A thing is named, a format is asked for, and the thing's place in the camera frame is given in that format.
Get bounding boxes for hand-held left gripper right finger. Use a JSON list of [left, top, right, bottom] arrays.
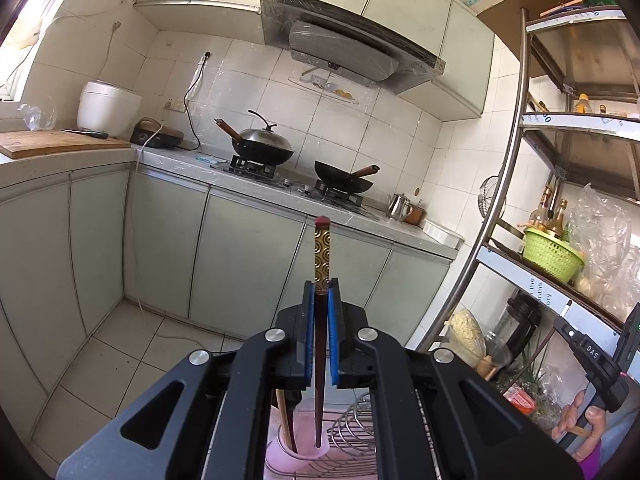
[[326, 278, 583, 480]]

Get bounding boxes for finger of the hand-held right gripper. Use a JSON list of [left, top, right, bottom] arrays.
[[553, 314, 632, 413]]

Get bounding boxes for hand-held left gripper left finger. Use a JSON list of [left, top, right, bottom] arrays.
[[56, 280, 317, 480]]

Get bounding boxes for gold patterned brown chopstick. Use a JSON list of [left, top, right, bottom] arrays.
[[312, 215, 332, 448]]

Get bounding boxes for plain brown chopstick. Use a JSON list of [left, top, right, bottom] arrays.
[[275, 389, 299, 453]]

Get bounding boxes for pink plastic cup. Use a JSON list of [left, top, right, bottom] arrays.
[[274, 395, 333, 462]]

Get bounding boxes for metal wire dish rack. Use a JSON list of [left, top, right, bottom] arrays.
[[264, 392, 381, 480]]

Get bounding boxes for person's right hand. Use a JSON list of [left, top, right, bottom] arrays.
[[551, 391, 608, 463]]

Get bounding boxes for orange packet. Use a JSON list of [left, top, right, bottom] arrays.
[[502, 387, 538, 413]]

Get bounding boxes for black blender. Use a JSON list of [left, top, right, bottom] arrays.
[[487, 291, 543, 366]]

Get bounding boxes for grey lower kitchen cabinets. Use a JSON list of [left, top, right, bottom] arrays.
[[0, 162, 451, 411]]

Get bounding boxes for clear plastic bag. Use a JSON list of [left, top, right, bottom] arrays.
[[567, 182, 633, 301]]

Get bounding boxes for green plastic basket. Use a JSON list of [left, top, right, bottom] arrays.
[[522, 227, 586, 283]]

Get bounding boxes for gas stove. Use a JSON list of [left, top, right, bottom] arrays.
[[210, 155, 381, 220]]

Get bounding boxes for bag of dried noodles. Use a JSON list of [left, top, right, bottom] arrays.
[[446, 308, 487, 368]]

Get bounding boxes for steel kettle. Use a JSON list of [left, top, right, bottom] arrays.
[[386, 192, 412, 221]]

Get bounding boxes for amber glass bottle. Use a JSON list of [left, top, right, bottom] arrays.
[[530, 186, 553, 231], [550, 199, 571, 238]]

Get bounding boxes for white rectangular container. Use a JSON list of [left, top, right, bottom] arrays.
[[422, 220, 461, 246]]

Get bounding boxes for black open wok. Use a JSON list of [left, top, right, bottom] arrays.
[[314, 160, 381, 196]]

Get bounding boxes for metal shelf rack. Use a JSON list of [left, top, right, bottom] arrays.
[[415, 7, 640, 356]]

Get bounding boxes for black wok with lid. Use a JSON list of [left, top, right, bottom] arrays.
[[214, 118, 296, 166]]

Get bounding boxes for steel wok lid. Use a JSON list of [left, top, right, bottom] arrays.
[[239, 110, 293, 153]]

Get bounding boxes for metal mesh strainer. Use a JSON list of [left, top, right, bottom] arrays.
[[479, 175, 507, 218]]

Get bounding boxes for black countertop appliance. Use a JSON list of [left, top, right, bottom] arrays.
[[130, 117, 185, 150]]

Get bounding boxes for grey range hood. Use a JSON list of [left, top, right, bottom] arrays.
[[260, 0, 446, 95]]

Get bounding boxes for white rice cooker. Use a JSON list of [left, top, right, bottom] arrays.
[[76, 81, 142, 138]]

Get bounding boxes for wooden cutting board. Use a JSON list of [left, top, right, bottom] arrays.
[[0, 130, 132, 160]]

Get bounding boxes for small crumpled plastic bag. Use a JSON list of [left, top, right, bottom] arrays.
[[17, 102, 56, 131]]

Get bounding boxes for black power cable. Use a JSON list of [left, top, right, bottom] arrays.
[[183, 51, 211, 152]]

